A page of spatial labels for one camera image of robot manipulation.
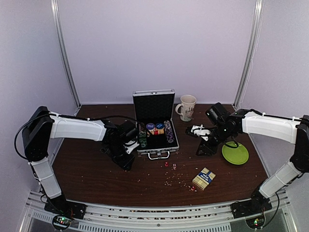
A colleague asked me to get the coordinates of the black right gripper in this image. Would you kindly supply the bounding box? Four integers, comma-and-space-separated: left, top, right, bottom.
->
196, 124, 234, 156

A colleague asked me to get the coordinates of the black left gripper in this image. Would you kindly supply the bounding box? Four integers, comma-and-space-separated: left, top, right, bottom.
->
107, 142, 135, 171

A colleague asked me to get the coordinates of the aluminium poker chip case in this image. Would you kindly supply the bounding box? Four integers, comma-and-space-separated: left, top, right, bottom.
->
133, 89, 179, 160

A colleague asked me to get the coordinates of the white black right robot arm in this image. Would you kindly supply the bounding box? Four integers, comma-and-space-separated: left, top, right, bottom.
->
189, 102, 309, 218

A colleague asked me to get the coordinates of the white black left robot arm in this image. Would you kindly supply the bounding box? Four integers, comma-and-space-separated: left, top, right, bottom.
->
22, 106, 138, 215

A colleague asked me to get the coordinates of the left poker chip row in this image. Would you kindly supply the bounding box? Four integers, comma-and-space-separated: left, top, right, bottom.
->
139, 124, 147, 148

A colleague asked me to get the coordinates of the poker chip row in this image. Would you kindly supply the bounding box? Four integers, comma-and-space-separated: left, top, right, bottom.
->
164, 120, 174, 143
139, 124, 147, 148

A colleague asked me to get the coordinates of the green plate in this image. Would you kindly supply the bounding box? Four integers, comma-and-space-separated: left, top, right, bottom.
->
222, 141, 249, 165

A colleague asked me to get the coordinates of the purple small blind button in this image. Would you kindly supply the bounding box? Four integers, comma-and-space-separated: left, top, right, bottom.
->
146, 123, 155, 131

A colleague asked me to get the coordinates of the blue small blind button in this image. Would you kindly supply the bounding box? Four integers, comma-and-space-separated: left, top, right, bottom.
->
155, 123, 164, 130

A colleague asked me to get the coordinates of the cream ceramic mug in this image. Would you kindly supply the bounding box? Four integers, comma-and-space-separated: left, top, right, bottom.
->
175, 95, 197, 122

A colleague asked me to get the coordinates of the right poker chip row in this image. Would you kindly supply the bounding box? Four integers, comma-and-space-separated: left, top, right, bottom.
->
164, 120, 174, 143

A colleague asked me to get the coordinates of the blue playing card box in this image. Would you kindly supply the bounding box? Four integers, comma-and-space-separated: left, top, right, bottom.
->
192, 168, 216, 190

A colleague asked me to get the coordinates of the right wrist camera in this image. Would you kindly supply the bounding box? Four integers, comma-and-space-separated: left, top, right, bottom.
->
185, 124, 211, 141

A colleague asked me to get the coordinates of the front aluminium rail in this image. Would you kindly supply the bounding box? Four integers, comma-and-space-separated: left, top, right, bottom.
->
24, 190, 290, 232

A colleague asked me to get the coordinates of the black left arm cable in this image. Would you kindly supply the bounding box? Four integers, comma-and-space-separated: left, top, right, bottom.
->
14, 115, 138, 160

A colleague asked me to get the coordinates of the right aluminium frame post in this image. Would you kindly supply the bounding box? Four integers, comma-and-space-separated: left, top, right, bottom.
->
233, 0, 264, 109

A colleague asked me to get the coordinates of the aluminium frame post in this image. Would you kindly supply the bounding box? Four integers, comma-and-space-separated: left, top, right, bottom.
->
50, 0, 81, 108
233, 0, 264, 109

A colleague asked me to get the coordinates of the left aluminium frame post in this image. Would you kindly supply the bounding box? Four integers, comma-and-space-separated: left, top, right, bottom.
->
50, 0, 81, 108

